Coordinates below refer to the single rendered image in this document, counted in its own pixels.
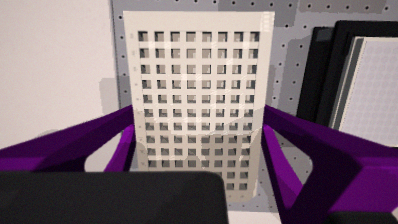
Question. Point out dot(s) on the black rectangular frame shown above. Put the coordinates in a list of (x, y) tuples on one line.
[(327, 59)]

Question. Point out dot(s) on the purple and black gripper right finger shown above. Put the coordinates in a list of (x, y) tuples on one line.
[(349, 173)]

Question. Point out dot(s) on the grey perforated base plate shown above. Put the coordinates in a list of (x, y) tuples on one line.
[(294, 21)]

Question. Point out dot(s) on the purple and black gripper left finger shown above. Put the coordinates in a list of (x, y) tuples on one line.
[(66, 150)]

